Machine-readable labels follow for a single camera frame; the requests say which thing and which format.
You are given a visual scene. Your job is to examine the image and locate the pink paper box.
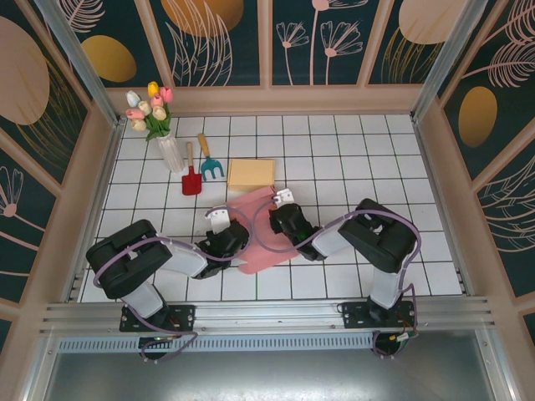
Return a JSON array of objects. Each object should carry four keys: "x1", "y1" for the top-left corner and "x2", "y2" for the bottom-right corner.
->
[{"x1": 225, "y1": 185, "x2": 300, "y2": 276}]

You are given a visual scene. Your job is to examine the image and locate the yellow paper box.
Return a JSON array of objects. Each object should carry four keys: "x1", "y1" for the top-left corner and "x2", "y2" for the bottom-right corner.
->
[{"x1": 227, "y1": 158, "x2": 276, "y2": 194}]

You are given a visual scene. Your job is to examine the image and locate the red toy shovel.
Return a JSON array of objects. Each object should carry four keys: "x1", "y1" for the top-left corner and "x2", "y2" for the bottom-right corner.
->
[{"x1": 181, "y1": 141, "x2": 204, "y2": 196}]

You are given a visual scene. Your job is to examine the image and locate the teal toy rake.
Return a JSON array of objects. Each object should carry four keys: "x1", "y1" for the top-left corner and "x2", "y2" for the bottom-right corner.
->
[{"x1": 196, "y1": 133, "x2": 226, "y2": 182}]

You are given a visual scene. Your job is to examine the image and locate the white ribbed vase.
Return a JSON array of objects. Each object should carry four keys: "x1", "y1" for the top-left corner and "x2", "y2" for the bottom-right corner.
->
[{"x1": 156, "y1": 132, "x2": 186, "y2": 173}]

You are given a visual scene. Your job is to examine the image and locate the green tulip stems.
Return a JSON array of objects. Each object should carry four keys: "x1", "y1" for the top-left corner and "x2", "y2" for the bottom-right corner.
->
[{"x1": 144, "y1": 104, "x2": 173, "y2": 143}]

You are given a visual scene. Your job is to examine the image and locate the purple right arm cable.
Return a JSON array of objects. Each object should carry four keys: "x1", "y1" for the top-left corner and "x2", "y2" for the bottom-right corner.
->
[{"x1": 252, "y1": 195, "x2": 422, "y2": 360}]

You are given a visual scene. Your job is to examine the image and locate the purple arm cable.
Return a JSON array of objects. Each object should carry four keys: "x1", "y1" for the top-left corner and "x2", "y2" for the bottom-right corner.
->
[
  {"x1": 92, "y1": 206, "x2": 257, "y2": 363},
  {"x1": 252, "y1": 195, "x2": 422, "y2": 360}
]

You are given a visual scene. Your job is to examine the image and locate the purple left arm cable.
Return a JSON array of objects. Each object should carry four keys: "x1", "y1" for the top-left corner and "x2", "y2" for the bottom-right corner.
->
[{"x1": 92, "y1": 206, "x2": 257, "y2": 363}]

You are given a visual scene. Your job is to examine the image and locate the aluminium mounting rail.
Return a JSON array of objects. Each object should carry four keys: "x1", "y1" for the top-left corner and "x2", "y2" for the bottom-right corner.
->
[{"x1": 39, "y1": 294, "x2": 498, "y2": 335}]

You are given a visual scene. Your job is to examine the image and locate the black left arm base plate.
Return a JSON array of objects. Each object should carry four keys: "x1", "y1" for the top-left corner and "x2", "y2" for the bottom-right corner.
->
[{"x1": 120, "y1": 303, "x2": 197, "y2": 333}]

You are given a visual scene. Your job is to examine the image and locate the slotted metal cable duct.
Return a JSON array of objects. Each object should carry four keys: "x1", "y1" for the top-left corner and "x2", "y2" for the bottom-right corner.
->
[{"x1": 56, "y1": 336, "x2": 375, "y2": 352}]

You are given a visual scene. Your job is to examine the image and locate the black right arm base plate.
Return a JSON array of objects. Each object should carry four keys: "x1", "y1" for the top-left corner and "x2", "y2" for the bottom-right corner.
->
[{"x1": 341, "y1": 300, "x2": 419, "y2": 331}]

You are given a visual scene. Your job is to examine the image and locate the aluminium side rail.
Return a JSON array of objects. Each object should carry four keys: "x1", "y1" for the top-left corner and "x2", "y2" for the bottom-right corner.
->
[
  {"x1": 411, "y1": 119, "x2": 476, "y2": 296},
  {"x1": 62, "y1": 119, "x2": 126, "y2": 304}
]

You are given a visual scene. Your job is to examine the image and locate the green circuit board with wires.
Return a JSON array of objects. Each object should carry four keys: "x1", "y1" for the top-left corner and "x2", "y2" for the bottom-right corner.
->
[{"x1": 388, "y1": 327, "x2": 421, "y2": 348}]

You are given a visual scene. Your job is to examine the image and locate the aluminium frame post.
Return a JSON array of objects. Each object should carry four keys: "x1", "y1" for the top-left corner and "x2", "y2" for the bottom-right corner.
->
[
  {"x1": 35, "y1": 0, "x2": 125, "y2": 129},
  {"x1": 411, "y1": 0, "x2": 486, "y2": 122}
]

